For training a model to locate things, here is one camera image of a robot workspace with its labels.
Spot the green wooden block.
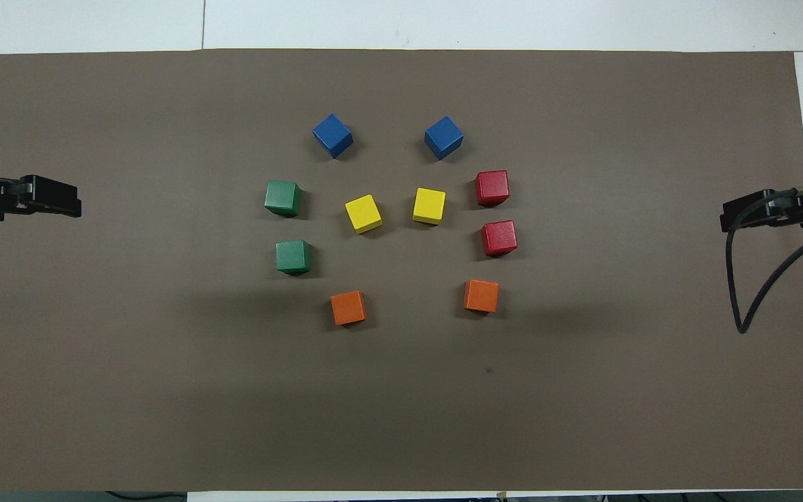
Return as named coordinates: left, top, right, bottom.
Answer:
left=264, top=180, right=303, bottom=218
left=275, top=240, right=312, bottom=275

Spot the red wooden block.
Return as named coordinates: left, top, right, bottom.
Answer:
left=475, top=170, right=510, bottom=208
left=481, top=220, right=518, bottom=257

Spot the brown table mat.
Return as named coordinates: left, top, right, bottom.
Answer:
left=0, top=48, right=803, bottom=493

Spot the blue wooden block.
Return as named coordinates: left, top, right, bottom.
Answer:
left=312, top=114, right=354, bottom=159
left=424, top=116, right=464, bottom=161

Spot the orange wooden block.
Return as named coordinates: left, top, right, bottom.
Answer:
left=330, top=290, right=367, bottom=326
left=464, top=279, right=500, bottom=314

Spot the yellow wooden block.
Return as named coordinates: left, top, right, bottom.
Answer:
left=413, top=188, right=446, bottom=225
left=344, top=195, right=383, bottom=234

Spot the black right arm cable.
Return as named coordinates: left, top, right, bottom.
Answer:
left=725, top=188, right=803, bottom=334

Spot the black floor cable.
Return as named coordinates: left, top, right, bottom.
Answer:
left=105, top=491, right=187, bottom=501

